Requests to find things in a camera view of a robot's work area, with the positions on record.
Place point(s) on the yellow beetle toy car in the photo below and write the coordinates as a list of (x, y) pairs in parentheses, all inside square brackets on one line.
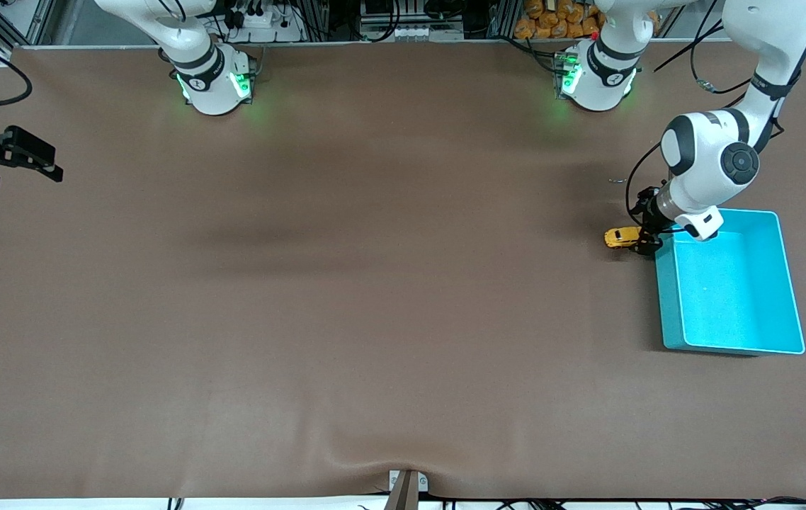
[(619, 238)]

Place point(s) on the brown table mat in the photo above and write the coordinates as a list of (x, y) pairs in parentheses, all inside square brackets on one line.
[(375, 354)]

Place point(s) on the metal mat clamp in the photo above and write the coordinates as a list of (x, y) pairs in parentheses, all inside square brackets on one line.
[(406, 489)]

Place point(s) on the teal plastic bin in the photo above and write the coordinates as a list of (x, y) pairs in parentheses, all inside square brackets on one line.
[(729, 304)]

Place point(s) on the orange stuffed toys pile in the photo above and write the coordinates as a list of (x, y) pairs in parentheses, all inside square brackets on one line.
[(552, 25)]

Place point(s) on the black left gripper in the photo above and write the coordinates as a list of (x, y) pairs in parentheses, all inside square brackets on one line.
[(648, 213)]

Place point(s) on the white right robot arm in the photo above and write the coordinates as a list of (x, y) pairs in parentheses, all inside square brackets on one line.
[(212, 85)]

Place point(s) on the grey equipment rack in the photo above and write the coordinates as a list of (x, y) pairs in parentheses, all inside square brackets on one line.
[(410, 32)]

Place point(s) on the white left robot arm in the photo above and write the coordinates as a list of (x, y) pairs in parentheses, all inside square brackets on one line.
[(700, 163)]

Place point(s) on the silver aluminium frame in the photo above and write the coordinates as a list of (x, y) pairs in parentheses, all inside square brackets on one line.
[(42, 21)]

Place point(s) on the white power strip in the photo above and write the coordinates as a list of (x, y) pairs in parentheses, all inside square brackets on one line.
[(254, 20)]

